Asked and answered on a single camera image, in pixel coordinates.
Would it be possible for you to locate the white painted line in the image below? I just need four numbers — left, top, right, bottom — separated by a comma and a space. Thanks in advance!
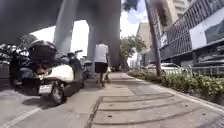
0, 105, 43, 128

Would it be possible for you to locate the glass fronted building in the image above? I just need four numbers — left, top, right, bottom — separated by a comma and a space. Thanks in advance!
155, 0, 224, 78

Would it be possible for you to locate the white car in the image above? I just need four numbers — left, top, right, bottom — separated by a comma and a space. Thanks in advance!
145, 62, 188, 76

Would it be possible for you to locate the concrete overpass with pillars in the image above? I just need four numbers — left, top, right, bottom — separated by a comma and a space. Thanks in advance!
0, 0, 123, 68

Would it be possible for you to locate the pale kerb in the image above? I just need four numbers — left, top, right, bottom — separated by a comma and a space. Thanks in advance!
130, 75, 224, 114

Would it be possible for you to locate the tall thin tree trunk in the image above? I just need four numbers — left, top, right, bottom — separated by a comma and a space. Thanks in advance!
144, 0, 165, 78

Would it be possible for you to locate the grey paved sidewalk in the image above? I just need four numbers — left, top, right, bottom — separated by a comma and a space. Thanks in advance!
0, 71, 224, 128

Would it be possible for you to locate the low green hedge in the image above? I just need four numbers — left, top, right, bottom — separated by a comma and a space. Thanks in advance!
127, 67, 224, 102

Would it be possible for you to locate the white scooter with black box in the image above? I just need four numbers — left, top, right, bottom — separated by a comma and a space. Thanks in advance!
8, 39, 86, 106

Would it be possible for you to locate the person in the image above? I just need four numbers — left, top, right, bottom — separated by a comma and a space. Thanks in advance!
93, 40, 111, 90

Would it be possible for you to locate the pale tall building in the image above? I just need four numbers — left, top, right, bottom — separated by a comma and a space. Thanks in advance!
135, 22, 156, 68

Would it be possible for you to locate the green tree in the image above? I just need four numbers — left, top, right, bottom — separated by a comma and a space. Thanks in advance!
119, 34, 148, 69

